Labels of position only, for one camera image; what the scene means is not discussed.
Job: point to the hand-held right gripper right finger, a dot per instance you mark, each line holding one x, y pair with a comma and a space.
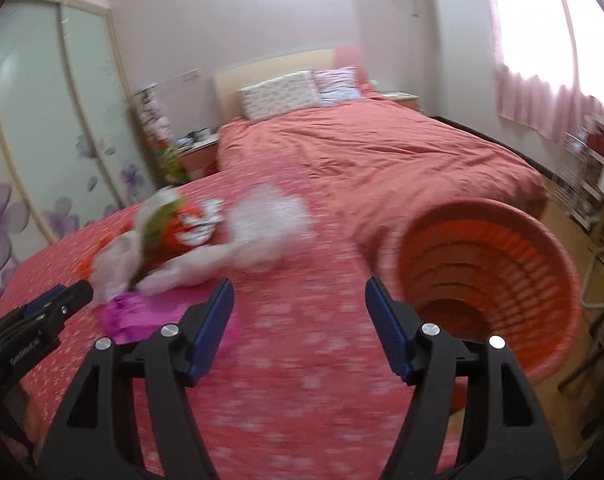
386, 330

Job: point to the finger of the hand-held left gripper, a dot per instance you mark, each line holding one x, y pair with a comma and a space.
69, 297

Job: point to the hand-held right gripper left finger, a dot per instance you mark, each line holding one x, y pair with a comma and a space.
214, 325

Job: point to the white plastic bag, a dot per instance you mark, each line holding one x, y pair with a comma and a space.
114, 265
192, 267

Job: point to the pink plastic bag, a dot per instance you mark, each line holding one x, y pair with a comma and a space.
132, 315

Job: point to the red plastic bag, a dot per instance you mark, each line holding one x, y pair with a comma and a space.
192, 230

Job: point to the orange plastic basket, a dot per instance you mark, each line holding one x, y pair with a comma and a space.
481, 280

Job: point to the green paw print plastic bag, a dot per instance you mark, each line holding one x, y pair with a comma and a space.
157, 225

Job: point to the green yellow toy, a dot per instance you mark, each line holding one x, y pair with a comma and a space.
174, 165

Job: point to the pink nightstand with mug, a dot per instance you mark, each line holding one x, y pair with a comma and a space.
199, 157

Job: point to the bed with coral duvet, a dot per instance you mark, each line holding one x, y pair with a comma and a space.
357, 160

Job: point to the white mug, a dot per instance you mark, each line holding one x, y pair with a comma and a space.
204, 136

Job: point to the wardrobe with floral sliding doors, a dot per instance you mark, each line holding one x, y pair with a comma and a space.
42, 110

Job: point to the hanging bag of plush toys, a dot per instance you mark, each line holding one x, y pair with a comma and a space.
154, 120

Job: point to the dark wooden chair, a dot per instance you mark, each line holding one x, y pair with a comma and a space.
601, 350

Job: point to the white patterned pillow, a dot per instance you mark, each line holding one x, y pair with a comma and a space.
277, 95

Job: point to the pink striped pillow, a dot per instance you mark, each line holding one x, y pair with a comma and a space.
337, 85

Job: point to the cream and pink headboard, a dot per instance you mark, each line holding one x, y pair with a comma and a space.
262, 67

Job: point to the pink curtain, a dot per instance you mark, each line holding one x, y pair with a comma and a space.
531, 95

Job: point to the white tube frame stool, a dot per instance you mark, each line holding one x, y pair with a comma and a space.
589, 280

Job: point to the white wall socket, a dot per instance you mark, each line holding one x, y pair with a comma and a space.
192, 75

